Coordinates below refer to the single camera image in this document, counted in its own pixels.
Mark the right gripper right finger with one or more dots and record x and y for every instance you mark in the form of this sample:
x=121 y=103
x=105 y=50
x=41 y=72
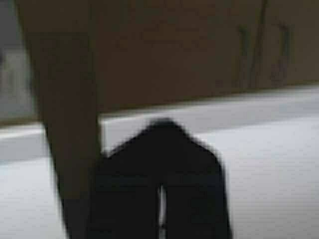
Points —
x=195 y=187

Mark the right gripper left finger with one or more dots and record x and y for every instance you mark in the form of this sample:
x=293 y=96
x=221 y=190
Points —
x=124 y=200

